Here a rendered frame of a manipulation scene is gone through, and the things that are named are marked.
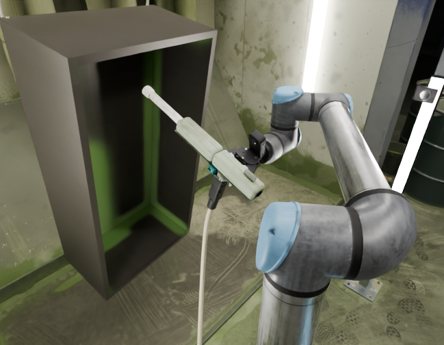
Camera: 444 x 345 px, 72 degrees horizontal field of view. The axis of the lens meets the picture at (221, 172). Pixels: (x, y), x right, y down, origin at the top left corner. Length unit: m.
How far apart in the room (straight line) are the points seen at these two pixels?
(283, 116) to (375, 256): 0.59
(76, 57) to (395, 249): 0.81
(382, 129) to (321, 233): 2.29
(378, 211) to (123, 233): 1.61
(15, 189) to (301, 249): 2.18
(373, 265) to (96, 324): 1.87
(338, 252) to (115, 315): 1.83
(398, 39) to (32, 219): 2.78
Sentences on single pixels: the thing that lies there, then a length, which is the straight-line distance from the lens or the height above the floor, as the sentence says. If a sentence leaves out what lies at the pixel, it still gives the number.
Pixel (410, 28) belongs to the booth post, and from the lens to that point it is 2.57.
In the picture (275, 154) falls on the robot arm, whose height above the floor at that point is 1.34.
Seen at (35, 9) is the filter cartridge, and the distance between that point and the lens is 2.18.
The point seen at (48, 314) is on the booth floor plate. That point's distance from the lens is 2.35.
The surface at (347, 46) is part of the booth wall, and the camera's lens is 2.71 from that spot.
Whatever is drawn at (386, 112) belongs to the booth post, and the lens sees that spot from 2.69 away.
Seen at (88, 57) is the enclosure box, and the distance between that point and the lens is 0.92.
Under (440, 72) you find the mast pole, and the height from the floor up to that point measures 1.45.
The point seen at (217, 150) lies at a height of 1.41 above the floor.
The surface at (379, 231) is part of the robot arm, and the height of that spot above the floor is 1.48.
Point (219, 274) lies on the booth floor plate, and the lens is 2.27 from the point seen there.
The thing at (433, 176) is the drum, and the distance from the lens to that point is 3.31.
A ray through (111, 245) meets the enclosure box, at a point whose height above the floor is 0.51.
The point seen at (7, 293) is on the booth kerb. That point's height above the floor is 0.11.
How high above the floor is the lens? 1.79
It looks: 32 degrees down
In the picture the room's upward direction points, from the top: straight up
